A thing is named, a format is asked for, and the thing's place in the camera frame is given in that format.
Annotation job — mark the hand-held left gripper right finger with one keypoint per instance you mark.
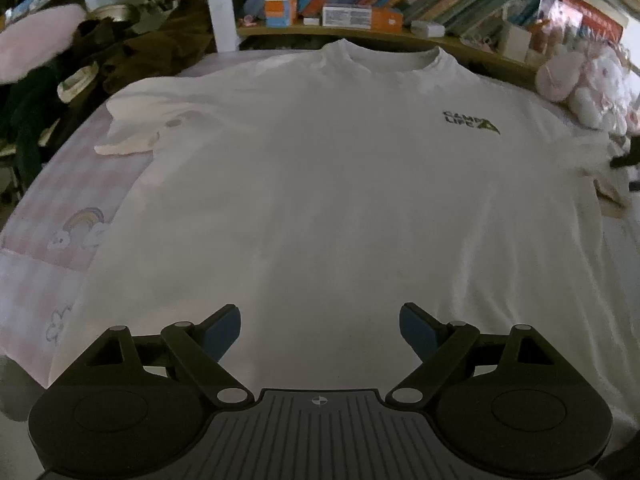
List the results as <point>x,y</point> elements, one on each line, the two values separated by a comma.
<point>417,332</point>

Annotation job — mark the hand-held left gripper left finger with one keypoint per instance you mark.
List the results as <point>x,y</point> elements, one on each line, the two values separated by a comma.
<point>222,332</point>

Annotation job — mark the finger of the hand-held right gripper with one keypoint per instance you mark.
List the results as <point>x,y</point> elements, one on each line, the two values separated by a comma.
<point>631,157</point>

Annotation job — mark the white t-shirt with chest logo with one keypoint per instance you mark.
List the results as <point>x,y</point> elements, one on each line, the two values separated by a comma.
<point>320,185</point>

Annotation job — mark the dark clothes pile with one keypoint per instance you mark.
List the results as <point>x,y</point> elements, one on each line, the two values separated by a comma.
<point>150,50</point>

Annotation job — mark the white pink plush toy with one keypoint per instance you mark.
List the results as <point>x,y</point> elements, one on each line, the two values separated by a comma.
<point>600,85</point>

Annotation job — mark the pink round plush toy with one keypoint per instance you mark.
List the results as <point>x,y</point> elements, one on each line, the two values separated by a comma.
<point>557,77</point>

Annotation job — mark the white cube box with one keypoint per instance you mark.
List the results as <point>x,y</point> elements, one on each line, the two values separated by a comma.
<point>515,42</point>

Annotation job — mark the pale pink printed bedsheet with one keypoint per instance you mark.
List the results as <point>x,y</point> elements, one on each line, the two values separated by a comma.
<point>45,200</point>

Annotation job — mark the small white box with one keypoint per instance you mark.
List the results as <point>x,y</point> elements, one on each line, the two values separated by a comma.
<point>427,28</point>

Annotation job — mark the white green packet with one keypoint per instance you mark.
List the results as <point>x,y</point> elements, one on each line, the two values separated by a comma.
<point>76,82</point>

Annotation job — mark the flat orange white box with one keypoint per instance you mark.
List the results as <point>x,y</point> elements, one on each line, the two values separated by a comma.
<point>360,16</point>

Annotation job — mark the wooden bookshelf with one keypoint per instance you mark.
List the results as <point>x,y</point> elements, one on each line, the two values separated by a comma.
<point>350,33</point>

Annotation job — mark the pink plush cushion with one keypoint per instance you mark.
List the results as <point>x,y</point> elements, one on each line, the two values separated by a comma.
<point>35,40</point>

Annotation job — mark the white shelf post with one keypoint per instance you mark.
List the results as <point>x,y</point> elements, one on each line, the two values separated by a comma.
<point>220,5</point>

